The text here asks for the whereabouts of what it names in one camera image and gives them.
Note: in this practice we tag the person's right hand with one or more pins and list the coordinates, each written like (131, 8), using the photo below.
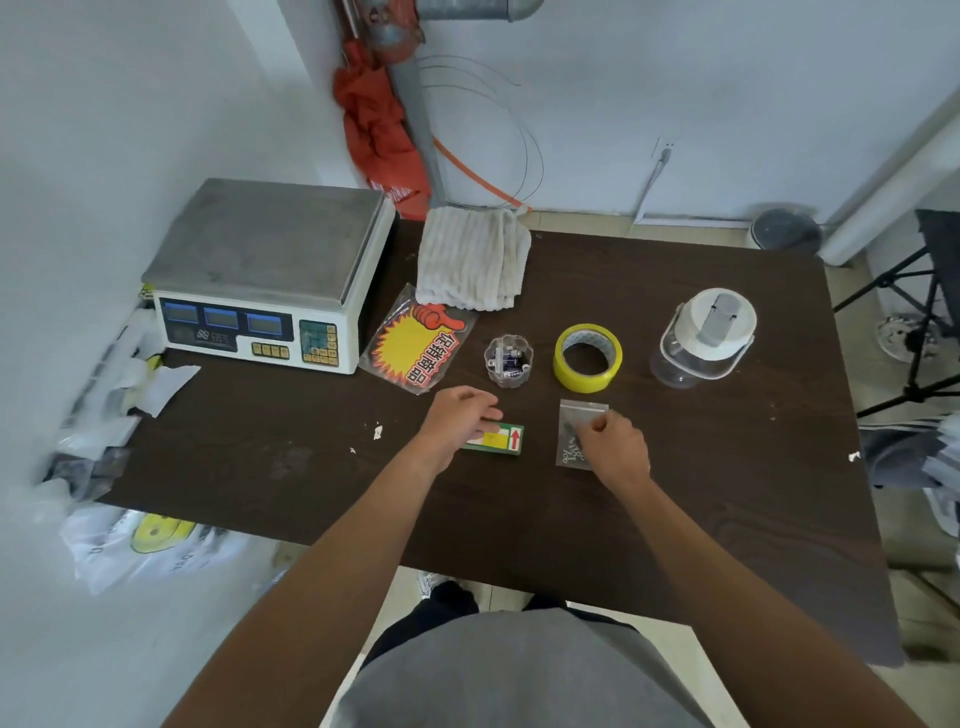
(615, 450)

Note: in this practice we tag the person's left hand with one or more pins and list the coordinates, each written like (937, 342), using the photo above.
(457, 424)

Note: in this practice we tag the small green box red arrow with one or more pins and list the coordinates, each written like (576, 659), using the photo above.
(502, 439)

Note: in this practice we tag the small zip bag of screws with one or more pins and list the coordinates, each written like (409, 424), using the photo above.
(570, 435)

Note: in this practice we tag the yellow tape roll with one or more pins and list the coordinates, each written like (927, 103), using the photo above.
(589, 382)

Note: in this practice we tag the small clear round container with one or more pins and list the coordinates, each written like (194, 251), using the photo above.
(508, 361)

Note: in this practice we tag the clear bag yellow starburst sign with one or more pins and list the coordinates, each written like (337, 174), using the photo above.
(416, 341)

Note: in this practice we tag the clear jar with white lid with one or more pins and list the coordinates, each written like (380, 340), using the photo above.
(709, 330)

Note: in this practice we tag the white ribbed cloth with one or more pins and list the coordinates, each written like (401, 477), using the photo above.
(472, 259)

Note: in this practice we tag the person's left forearm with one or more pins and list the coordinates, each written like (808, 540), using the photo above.
(315, 600)

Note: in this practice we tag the person's right forearm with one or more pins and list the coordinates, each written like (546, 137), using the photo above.
(750, 607)

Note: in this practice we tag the person's left white shoe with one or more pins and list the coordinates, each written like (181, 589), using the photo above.
(429, 581)

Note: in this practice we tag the person's grey shirt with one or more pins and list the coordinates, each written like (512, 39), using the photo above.
(517, 675)

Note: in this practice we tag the white curved floor mat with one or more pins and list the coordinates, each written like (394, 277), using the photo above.
(675, 660)

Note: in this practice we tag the white electronic scale steel pan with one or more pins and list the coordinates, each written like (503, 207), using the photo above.
(270, 232)

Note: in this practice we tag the white round bin dark lid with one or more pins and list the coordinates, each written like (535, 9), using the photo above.
(787, 229)

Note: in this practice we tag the white round patterned object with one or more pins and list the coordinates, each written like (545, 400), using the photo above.
(896, 337)

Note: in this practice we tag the white bag with yellow smiley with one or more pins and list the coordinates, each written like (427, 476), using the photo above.
(150, 540)

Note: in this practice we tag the grey metal pipe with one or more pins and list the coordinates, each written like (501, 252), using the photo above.
(409, 97)

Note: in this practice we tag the yellow green packet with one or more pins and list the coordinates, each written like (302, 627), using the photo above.
(146, 291)

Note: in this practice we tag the pile of white plastic bags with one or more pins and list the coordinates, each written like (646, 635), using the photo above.
(112, 405)

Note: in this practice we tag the white plastic pipe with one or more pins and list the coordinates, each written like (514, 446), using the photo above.
(892, 195)

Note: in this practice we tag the black folding stool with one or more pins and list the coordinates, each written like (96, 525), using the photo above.
(941, 255)

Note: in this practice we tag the grey wall plug with conduit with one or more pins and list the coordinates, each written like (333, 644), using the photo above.
(664, 157)

